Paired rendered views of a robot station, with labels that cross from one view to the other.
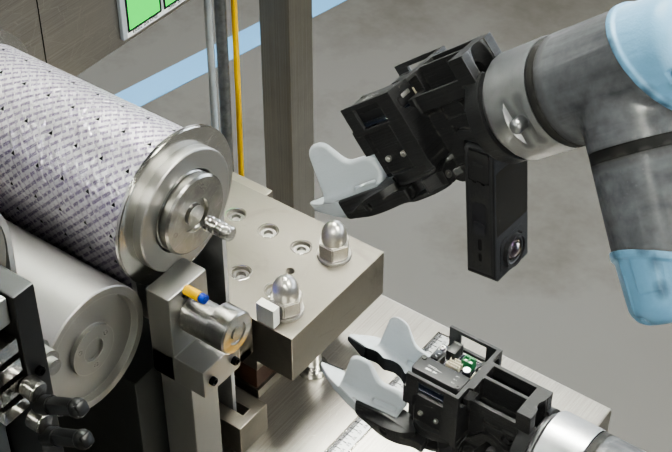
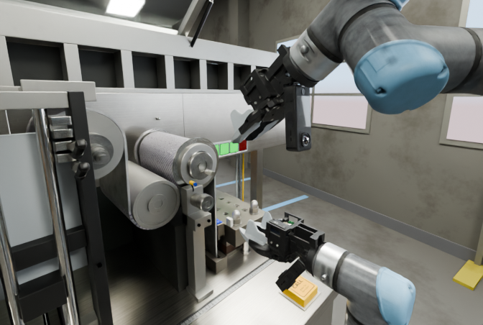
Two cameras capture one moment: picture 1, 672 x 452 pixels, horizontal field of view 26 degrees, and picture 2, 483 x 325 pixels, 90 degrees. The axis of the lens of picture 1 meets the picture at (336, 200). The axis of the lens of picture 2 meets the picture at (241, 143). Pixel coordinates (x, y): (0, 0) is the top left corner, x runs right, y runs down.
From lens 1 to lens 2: 0.72 m
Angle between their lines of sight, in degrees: 30
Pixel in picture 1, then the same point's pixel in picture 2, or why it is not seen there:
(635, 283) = (373, 68)
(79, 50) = not seen: hidden behind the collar
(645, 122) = (368, 1)
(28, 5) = not seen: hidden behind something
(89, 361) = (155, 208)
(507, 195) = (302, 111)
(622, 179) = (358, 26)
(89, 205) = (169, 158)
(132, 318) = (176, 199)
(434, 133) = (272, 88)
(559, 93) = (322, 21)
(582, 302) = not seen: hidden behind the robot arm
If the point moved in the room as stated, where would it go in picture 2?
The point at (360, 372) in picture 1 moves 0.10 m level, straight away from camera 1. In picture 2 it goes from (251, 226) to (256, 208)
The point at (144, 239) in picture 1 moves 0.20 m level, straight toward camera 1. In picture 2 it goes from (182, 167) to (154, 202)
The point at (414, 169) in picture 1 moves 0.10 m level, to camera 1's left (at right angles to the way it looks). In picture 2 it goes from (264, 101) to (209, 101)
